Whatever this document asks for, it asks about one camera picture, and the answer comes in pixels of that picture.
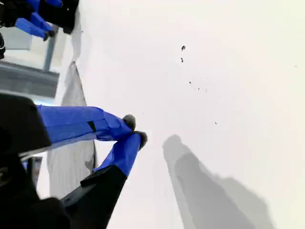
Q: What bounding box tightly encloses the grey striped towel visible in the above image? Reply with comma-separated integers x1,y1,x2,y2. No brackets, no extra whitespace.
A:
47,61,98,198

